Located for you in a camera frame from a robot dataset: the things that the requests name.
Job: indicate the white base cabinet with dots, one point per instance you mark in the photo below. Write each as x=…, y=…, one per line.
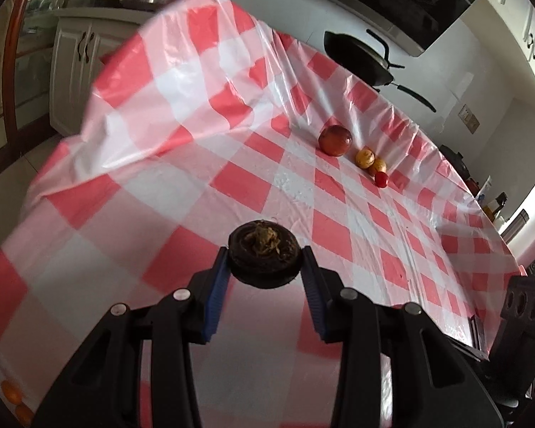
x=87, y=62

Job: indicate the white wall cabinet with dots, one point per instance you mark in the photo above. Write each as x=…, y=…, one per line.
x=524, y=22

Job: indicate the white blue labelled bottle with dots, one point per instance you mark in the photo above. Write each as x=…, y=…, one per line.
x=484, y=187

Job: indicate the red cherry tomato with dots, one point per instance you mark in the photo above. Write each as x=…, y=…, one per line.
x=381, y=179

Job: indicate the wall socket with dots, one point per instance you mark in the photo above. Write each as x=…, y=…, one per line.
x=468, y=118

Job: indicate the dark clay pot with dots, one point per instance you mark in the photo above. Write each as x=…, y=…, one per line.
x=454, y=158

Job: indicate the yellow bottle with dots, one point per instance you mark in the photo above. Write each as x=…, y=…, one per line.
x=490, y=210

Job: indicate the silver metal flask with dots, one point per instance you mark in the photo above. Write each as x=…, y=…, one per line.
x=515, y=224

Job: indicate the dark water chestnut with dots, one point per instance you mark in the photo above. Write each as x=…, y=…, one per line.
x=264, y=254

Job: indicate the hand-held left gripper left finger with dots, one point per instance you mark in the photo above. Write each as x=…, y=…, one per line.
x=216, y=296

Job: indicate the red bottle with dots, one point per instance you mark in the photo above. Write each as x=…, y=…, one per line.
x=472, y=185

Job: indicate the yellow round fruit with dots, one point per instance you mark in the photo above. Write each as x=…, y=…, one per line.
x=364, y=158
x=377, y=167

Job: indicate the mandarin orange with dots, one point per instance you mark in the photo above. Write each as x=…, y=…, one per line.
x=12, y=391

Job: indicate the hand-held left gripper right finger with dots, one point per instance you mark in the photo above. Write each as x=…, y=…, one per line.
x=314, y=296

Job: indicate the red yellow apple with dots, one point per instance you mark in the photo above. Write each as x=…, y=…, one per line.
x=335, y=140

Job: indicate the red white checked tablecloth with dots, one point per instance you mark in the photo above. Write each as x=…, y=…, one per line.
x=205, y=165

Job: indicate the wooden framed glass door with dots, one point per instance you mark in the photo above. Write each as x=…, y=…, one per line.
x=9, y=53

